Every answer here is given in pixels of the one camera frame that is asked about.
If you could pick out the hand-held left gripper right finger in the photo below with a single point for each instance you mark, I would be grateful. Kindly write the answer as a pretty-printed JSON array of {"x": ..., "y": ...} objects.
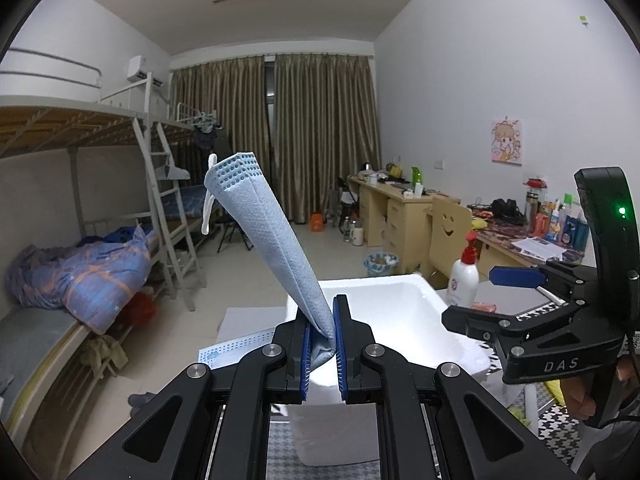
[{"x": 341, "y": 345}]

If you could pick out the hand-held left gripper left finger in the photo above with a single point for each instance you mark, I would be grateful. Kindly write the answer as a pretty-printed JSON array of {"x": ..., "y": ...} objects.
[{"x": 304, "y": 355}]

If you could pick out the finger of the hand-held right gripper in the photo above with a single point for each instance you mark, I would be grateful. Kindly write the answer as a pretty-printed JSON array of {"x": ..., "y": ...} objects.
[
  {"x": 475, "y": 322},
  {"x": 515, "y": 276}
]

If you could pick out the white foam box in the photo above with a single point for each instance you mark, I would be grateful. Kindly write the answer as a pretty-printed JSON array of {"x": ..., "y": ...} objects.
[{"x": 400, "y": 310}]

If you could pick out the blue face mask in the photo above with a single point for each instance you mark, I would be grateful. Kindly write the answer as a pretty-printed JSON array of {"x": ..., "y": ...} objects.
[{"x": 270, "y": 240}]

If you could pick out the person's right forearm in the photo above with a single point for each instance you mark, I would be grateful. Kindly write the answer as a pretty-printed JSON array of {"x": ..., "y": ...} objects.
[{"x": 610, "y": 452}]

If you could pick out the person's right hand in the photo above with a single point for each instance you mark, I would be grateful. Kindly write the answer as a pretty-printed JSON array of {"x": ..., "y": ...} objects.
[{"x": 580, "y": 395}]

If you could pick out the red snack packet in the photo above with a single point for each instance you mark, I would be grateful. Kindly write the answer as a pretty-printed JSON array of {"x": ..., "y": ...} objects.
[{"x": 482, "y": 306}]

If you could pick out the wooden desk with patterned mat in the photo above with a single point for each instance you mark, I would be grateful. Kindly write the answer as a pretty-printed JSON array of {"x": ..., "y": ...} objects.
[{"x": 505, "y": 247}]

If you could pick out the printed paper sheets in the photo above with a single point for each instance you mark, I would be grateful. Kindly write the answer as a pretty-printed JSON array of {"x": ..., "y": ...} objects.
[{"x": 537, "y": 247}]

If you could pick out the white lotion pump bottle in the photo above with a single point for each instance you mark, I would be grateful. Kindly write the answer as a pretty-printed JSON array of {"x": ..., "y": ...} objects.
[{"x": 462, "y": 275}]

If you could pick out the houndstooth tablecloth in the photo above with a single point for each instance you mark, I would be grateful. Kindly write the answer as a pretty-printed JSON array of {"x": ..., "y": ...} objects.
[{"x": 555, "y": 425}]

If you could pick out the yellow cloth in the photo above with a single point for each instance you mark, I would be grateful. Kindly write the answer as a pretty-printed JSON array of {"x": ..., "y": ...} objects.
[{"x": 480, "y": 221}]

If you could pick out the black headphones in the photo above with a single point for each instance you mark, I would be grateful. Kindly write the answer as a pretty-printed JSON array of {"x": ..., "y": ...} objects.
[{"x": 507, "y": 210}]

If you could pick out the row of toiletry bottles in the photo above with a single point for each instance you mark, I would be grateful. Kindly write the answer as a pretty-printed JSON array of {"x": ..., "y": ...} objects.
[{"x": 560, "y": 220}]

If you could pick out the blue dotted mask package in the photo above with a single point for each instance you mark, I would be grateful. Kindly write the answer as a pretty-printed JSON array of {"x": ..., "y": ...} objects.
[{"x": 222, "y": 355}]

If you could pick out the wooden chair with smiley cutout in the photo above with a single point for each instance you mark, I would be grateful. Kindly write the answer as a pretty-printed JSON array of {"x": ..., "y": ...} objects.
[{"x": 447, "y": 225}]

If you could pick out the blue trash basket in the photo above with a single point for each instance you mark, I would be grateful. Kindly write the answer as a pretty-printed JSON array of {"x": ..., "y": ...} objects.
[{"x": 381, "y": 264}]

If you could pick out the white thermos bottle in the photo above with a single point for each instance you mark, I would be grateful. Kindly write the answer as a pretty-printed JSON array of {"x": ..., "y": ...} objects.
[{"x": 357, "y": 236}]

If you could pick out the orange floor container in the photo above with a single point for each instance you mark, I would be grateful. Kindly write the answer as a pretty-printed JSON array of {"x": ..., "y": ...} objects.
[{"x": 317, "y": 222}]

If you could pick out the wooden desk with drawers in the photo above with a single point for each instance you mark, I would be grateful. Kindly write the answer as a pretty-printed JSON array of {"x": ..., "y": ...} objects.
[{"x": 395, "y": 215}]

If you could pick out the black folding chair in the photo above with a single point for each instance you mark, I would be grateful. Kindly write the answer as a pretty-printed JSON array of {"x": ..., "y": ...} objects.
[{"x": 235, "y": 232}]

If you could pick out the green plastic bottle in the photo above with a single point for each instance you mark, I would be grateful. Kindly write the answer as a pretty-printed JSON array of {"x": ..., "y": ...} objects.
[{"x": 416, "y": 175}]

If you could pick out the red cloth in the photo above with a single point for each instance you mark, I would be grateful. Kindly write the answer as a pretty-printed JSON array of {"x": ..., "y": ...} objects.
[{"x": 140, "y": 310}]

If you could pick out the white bunk bed ladder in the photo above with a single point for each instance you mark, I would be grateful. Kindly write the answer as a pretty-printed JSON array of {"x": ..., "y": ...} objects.
[{"x": 170, "y": 220}]

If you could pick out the small metal bunk bed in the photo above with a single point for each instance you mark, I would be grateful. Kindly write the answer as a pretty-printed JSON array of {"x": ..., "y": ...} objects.
[{"x": 187, "y": 200}]

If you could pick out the wide brown curtain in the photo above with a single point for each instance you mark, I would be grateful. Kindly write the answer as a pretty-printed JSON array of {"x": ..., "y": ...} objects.
[{"x": 325, "y": 130}]

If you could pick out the blue plaid quilt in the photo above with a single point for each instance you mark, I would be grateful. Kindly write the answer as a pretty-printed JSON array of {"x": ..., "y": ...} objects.
[{"x": 75, "y": 275}]

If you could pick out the hanging dark clothes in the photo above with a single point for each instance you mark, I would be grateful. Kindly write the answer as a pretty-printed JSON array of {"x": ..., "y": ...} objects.
[{"x": 205, "y": 132}]

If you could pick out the narrow brown curtain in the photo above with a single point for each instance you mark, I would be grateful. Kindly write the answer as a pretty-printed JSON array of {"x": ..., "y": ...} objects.
[{"x": 220, "y": 110}]

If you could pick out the white air conditioner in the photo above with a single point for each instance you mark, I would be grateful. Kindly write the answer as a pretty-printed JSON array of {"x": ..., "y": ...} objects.
[{"x": 142, "y": 70}]

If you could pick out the large metal bunk bed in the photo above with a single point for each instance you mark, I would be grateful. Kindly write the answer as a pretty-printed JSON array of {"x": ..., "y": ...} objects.
[{"x": 45, "y": 120}]

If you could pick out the pink wall poster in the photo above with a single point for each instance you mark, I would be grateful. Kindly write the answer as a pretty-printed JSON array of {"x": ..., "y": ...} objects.
[{"x": 506, "y": 141}]

